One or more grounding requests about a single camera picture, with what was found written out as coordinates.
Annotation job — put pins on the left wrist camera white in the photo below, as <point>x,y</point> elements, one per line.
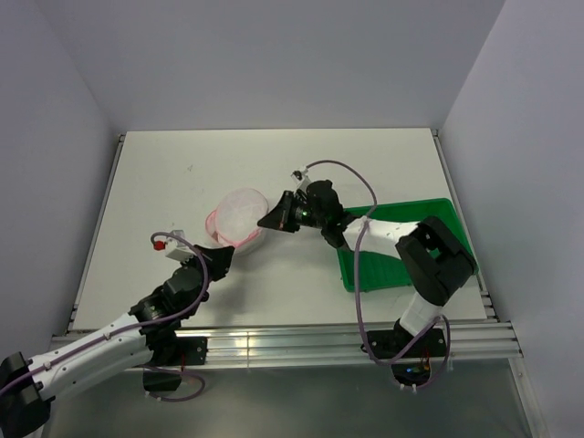
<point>172,249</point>

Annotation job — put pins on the mesh laundry bag pink trim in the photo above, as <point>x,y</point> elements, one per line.
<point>233,222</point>

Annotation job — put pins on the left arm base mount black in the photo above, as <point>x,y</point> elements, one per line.
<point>163,375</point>

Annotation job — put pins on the green plastic tray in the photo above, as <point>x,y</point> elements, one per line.
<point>382,271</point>

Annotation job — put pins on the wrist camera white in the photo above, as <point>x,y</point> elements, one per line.
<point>301,179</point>
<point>172,249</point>

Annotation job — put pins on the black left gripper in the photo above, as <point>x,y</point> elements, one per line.
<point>218,260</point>

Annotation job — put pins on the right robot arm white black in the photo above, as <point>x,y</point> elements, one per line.
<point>436,261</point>

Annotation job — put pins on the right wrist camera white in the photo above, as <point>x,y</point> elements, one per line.
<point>301,179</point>

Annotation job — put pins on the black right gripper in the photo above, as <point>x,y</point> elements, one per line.
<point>280,217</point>

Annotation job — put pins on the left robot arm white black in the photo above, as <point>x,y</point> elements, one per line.
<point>143,336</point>

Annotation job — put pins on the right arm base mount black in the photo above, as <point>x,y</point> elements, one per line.
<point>386,344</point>

